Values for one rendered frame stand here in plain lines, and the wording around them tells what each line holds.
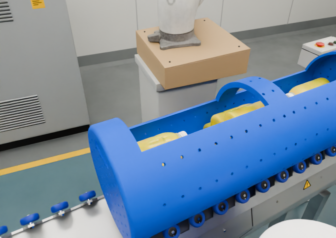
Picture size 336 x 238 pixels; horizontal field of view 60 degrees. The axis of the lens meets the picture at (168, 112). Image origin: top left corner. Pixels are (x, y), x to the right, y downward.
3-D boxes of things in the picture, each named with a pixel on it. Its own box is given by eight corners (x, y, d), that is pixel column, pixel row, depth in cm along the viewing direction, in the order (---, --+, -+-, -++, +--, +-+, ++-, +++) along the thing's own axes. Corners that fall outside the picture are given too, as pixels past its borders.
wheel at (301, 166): (289, 161, 89) (294, 161, 87) (299, 156, 91) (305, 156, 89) (293, 175, 89) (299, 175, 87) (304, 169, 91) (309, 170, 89)
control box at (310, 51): (296, 64, 137) (302, 43, 131) (325, 55, 145) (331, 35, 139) (314, 73, 130) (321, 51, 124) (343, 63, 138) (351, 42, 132)
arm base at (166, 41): (145, 34, 137) (144, 22, 133) (190, 29, 140) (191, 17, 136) (151, 51, 123) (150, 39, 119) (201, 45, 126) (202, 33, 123)
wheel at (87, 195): (78, 194, 77) (80, 201, 77) (94, 188, 79) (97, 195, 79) (78, 195, 81) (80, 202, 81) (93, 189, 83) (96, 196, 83)
